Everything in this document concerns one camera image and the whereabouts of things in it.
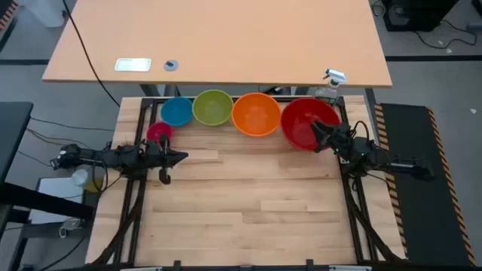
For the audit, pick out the grey round desk grommet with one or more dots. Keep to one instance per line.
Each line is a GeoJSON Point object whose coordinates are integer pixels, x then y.
{"type": "Point", "coordinates": [171, 65]}

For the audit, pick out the yellow container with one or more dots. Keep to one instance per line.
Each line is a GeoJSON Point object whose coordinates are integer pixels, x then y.
{"type": "Point", "coordinates": [94, 185]}

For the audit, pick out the clear spray bottle white head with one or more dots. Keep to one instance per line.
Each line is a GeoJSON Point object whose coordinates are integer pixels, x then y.
{"type": "Point", "coordinates": [333, 81]}

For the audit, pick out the black aluminium table frame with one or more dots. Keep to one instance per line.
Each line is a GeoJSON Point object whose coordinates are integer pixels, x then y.
{"type": "Point", "coordinates": [141, 211]}

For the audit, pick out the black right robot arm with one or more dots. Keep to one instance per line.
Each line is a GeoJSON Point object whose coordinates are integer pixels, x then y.
{"type": "Point", "coordinates": [380, 158]}

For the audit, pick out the blue bowl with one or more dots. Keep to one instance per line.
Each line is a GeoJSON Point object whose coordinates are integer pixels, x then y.
{"type": "Point", "coordinates": [176, 111]}

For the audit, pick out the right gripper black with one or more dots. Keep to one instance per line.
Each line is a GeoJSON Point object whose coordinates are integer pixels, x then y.
{"type": "Point", "coordinates": [340, 137]}

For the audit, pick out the black side desk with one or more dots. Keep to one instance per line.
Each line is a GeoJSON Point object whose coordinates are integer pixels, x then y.
{"type": "Point", "coordinates": [13, 131]}

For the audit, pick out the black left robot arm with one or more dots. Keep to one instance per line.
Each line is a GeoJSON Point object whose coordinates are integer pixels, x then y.
{"type": "Point", "coordinates": [94, 156]}

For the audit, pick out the black floor equipment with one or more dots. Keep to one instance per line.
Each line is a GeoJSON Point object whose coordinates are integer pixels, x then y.
{"type": "Point", "coordinates": [418, 13]}

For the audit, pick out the green bowl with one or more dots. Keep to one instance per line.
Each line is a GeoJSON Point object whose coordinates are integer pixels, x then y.
{"type": "Point", "coordinates": [212, 107]}

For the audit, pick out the small pink bowl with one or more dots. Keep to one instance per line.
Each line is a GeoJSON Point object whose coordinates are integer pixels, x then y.
{"type": "Point", "coordinates": [158, 131]}

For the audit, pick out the white rectangular desk plate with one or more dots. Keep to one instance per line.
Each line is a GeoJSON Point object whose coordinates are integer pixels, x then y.
{"type": "Point", "coordinates": [132, 64]}

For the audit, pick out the black mat hazard stripes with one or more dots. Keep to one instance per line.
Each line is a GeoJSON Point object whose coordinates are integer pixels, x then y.
{"type": "Point", "coordinates": [425, 195]}

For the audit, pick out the white bin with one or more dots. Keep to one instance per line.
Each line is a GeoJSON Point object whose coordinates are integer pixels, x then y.
{"type": "Point", "coordinates": [43, 11]}

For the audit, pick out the white cabinet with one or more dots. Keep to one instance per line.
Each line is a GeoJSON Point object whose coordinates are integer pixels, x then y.
{"type": "Point", "coordinates": [56, 188]}

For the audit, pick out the large red bowl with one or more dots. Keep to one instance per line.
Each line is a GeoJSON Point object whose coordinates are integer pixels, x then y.
{"type": "Point", "coordinates": [299, 120]}

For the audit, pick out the orange bowl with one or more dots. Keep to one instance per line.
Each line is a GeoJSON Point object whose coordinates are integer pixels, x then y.
{"type": "Point", "coordinates": [256, 114]}

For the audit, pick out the clear plastic cup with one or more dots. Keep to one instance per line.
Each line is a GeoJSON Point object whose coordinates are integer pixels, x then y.
{"type": "Point", "coordinates": [80, 177]}

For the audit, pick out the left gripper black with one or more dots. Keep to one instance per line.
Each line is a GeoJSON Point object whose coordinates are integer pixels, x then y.
{"type": "Point", "coordinates": [158, 156]}

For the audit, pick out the light wooden desk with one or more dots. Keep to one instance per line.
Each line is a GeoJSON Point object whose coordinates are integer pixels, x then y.
{"type": "Point", "coordinates": [226, 34]}

